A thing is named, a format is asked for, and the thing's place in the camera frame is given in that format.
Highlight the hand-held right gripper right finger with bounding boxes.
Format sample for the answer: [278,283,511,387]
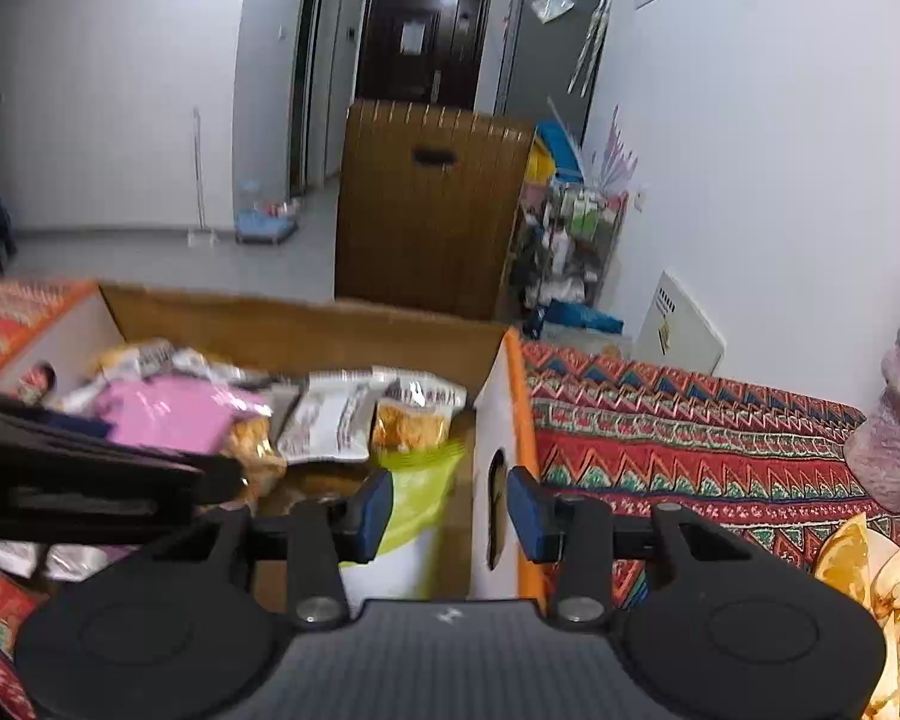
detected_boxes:
[507,466,785,629]

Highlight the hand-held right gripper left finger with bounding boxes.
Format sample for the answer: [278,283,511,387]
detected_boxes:
[131,469,395,629]

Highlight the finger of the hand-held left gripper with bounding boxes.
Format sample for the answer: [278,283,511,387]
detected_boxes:
[0,495,196,542]
[0,388,243,511]

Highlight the green snack packet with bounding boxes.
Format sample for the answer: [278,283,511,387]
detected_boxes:
[337,439,467,565]

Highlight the pink snack packet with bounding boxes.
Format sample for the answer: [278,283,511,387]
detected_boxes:
[94,379,272,455]

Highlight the white grey snack packet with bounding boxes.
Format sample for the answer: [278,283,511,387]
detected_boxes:
[276,371,380,464]

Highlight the orange cracker snack packet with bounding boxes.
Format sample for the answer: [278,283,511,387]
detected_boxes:
[370,365,468,455]

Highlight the white cracker snack packet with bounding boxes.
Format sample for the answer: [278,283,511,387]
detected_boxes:
[225,412,287,497]

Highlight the red cardboard box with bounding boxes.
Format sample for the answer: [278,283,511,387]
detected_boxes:
[0,281,550,616]

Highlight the white orange snack packet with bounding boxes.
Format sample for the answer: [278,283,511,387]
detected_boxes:
[90,340,178,385]

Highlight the patterned red tablecloth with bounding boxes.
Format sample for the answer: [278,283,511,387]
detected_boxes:
[0,279,900,720]

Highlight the blue plastic bag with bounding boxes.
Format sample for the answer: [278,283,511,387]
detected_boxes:
[543,300,625,333]

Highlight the white board panel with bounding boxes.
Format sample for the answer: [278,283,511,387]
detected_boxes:
[633,269,725,377]

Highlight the blue pet bed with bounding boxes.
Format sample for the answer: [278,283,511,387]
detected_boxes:
[233,205,302,245]

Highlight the blue folder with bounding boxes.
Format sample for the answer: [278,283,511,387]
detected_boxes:
[535,120,584,175]

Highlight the pink ribbed vase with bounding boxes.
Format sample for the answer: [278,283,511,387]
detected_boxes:
[844,306,900,512]

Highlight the dark side door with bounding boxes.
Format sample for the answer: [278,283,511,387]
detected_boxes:
[288,0,346,197]

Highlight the grey refrigerator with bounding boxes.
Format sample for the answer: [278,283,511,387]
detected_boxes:
[493,0,610,130]

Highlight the dark entrance door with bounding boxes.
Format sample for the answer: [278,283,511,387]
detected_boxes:
[355,0,493,113]

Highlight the white umbrella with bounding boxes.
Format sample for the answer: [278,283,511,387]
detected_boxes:
[569,0,613,95]

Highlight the wire storage rack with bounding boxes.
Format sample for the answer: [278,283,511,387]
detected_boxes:
[508,178,632,317]

